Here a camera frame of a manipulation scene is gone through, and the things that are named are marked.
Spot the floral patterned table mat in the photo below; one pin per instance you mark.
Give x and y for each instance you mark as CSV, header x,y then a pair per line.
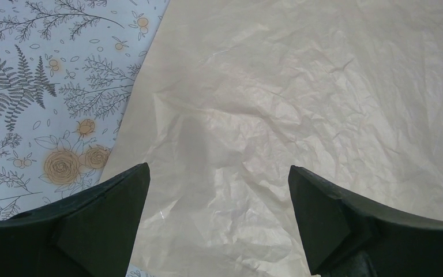
x,y
67,71

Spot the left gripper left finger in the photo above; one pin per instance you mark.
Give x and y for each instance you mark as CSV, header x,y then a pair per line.
x,y
90,233

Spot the peach paper flower bouquet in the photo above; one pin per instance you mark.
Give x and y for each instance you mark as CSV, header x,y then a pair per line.
x,y
234,93

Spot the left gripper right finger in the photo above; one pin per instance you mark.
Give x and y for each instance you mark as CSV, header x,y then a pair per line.
x,y
346,234

